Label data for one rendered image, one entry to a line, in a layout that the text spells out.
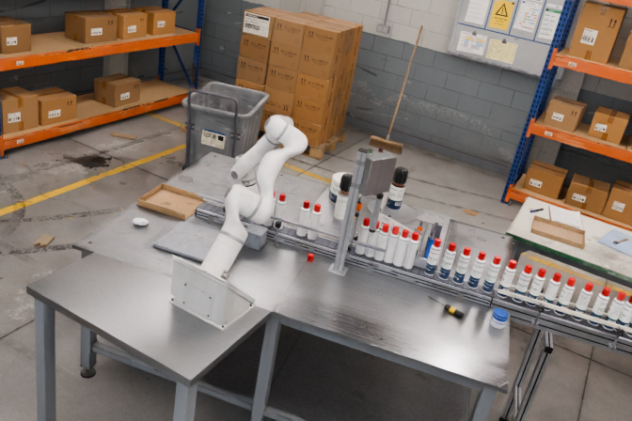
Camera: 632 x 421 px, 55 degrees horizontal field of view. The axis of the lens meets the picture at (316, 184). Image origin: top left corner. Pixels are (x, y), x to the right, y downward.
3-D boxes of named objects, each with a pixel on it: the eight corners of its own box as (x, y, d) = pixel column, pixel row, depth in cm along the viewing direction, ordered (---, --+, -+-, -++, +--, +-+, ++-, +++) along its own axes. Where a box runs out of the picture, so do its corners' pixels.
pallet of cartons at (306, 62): (345, 141, 743) (369, 25, 686) (320, 161, 671) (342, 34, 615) (259, 115, 778) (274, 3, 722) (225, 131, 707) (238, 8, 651)
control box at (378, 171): (389, 192, 303) (398, 156, 296) (364, 196, 293) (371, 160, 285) (375, 183, 310) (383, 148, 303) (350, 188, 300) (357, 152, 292)
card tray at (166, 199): (206, 202, 360) (207, 196, 358) (184, 220, 336) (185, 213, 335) (161, 189, 366) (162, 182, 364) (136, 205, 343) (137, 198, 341)
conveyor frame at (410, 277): (491, 295, 318) (494, 288, 316) (490, 306, 308) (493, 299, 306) (203, 208, 352) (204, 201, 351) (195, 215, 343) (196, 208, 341)
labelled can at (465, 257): (463, 281, 316) (473, 247, 308) (462, 286, 312) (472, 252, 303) (452, 278, 317) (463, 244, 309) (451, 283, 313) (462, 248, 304)
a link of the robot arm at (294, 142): (230, 211, 282) (260, 228, 288) (239, 210, 272) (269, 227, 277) (278, 123, 298) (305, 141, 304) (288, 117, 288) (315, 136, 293)
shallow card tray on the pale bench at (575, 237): (583, 235, 413) (585, 230, 411) (583, 249, 392) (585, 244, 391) (532, 219, 423) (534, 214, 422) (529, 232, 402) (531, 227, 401)
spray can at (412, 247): (412, 266, 322) (421, 232, 314) (411, 271, 317) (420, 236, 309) (402, 263, 323) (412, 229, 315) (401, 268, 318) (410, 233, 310)
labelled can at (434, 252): (434, 272, 319) (444, 239, 311) (433, 277, 315) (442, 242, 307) (424, 270, 321) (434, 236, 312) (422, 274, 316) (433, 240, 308)
